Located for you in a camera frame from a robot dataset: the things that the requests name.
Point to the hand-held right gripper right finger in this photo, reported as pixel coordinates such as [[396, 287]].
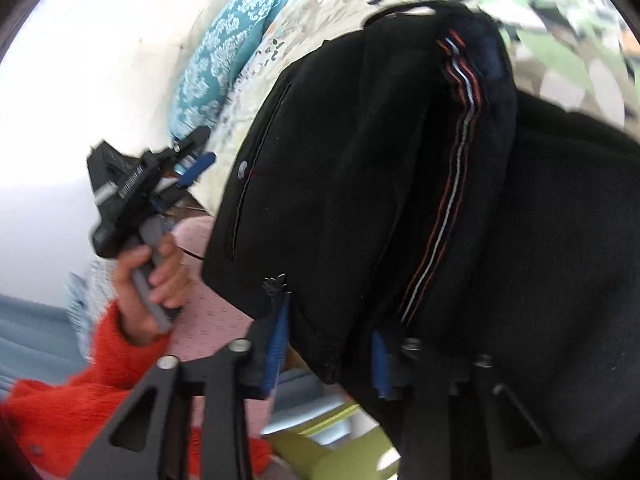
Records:
[[380, 367]]

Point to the black pants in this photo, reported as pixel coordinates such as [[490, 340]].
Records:
[[350, 160]]

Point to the yellow-green object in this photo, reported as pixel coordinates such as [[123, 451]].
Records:
[[310, 455]]

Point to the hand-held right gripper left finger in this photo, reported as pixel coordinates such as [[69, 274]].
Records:
[[277, 345]]

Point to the pink dotted cloth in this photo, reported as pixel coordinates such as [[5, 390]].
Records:
[[210, 320]]

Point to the teal patterned pillow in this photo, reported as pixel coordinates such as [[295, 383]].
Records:
[[220, 50]]

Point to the person's left hand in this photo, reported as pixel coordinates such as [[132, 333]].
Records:
[[172, 280]]

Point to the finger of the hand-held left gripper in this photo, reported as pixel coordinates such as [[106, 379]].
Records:
[[197, 167], [192, 141]]

